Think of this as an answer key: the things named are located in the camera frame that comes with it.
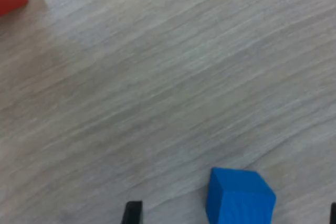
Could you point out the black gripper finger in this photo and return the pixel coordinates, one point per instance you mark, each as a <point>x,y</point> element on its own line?
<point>333,214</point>
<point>132,213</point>

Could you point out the blue cube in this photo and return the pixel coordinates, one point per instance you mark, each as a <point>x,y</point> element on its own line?
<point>239,200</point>

